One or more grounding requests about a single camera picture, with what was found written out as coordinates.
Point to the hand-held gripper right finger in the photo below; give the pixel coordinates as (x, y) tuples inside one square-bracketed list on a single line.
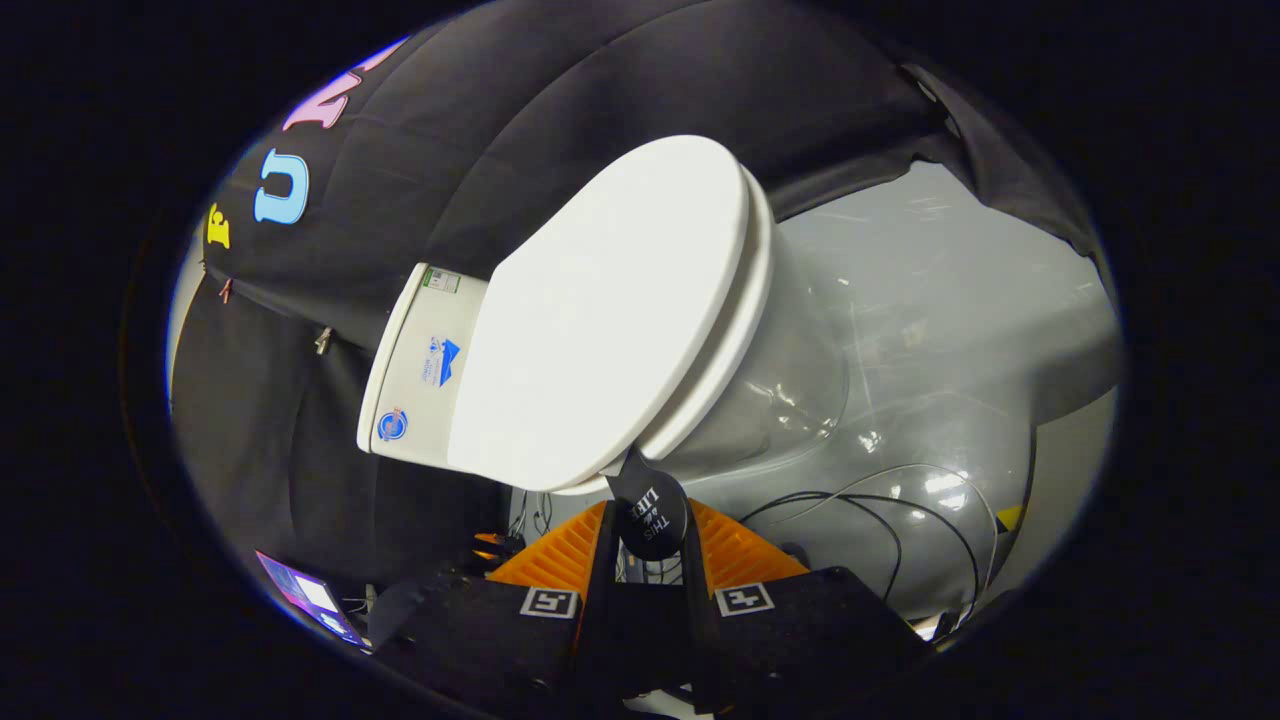
[(697, 610)]

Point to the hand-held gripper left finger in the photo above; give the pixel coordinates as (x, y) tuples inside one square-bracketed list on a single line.
[(604, 600)]

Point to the white toilet with tank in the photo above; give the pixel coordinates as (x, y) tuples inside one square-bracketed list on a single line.
[(770, 380)]

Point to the white toilet seat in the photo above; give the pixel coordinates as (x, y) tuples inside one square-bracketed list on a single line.
[(745, 310)]

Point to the orange tool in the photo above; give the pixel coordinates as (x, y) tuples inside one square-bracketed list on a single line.
[(490, 546)]

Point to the computer monitor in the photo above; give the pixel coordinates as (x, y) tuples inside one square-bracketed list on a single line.
[(310, 595)]

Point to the silver cloth clip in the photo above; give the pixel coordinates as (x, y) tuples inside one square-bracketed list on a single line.
[(323, 340)]

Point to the black backdrop cloth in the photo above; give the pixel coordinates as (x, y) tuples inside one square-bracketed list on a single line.
[(480, 120)]

